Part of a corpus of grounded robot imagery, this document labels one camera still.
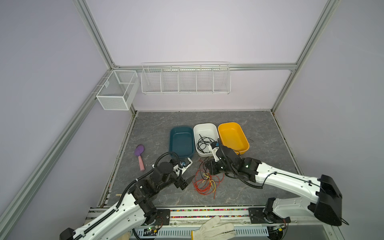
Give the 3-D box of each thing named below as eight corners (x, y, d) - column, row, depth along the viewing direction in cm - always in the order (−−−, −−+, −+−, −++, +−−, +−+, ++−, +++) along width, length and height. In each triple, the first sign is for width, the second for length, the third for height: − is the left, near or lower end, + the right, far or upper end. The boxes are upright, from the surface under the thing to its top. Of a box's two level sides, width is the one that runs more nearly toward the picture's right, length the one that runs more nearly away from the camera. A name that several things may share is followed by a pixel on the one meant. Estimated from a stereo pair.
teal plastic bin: (167, 159, 96) (165, 154, 91) (171, 131, 111) (170, 126, 105) (194, 159, 96) (193, 154, 91) (194, 131, 111) (194, 126, 105)
